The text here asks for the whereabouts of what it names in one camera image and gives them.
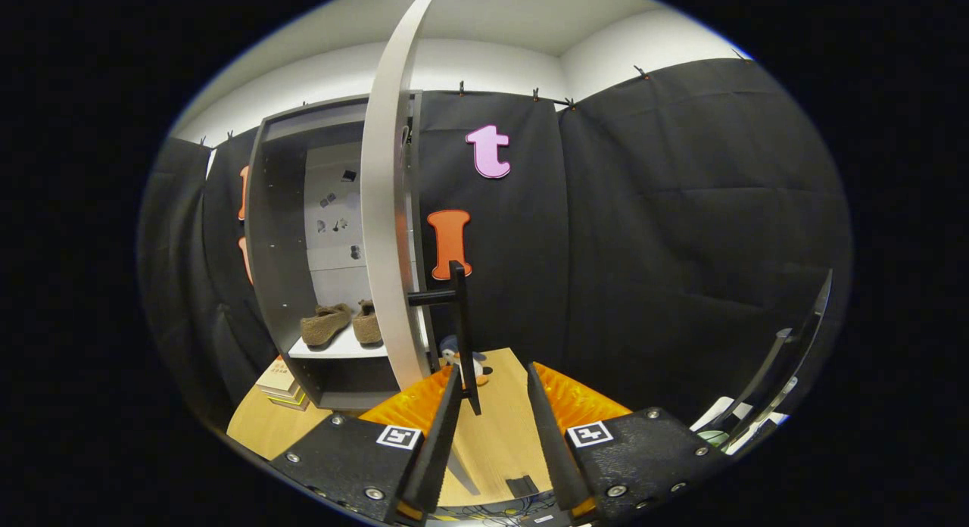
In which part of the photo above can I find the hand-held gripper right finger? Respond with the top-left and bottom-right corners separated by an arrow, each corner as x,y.
526,362 -> 731,522

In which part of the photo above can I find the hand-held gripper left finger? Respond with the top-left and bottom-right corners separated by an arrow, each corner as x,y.
269,363 -> 464,526

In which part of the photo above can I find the brown fuzzy shoe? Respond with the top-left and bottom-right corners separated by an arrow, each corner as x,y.
301,303 -> 354,348
352,300 -> 383,345

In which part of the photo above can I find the beige shoe cabinet door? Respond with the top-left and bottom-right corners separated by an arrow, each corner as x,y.
360,0 -> 483,416

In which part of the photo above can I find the dark grey shoe cabinet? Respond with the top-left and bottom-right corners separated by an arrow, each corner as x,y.
244,90 -> 440,411

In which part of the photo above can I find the small penguin toy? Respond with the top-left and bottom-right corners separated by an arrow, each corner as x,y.
439,334 -> 494,389

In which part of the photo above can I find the yellow edged book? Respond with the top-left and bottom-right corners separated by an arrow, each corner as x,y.
261,387 -> 310,411

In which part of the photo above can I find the beige cover book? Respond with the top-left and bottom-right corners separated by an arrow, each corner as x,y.
255,358 -> 298,395

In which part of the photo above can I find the black backdrop cloth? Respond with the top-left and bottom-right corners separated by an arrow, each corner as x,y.
140,58 -> 855,437

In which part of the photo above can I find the black cable bundle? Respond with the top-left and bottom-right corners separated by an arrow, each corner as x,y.
447,497 -> 561,524

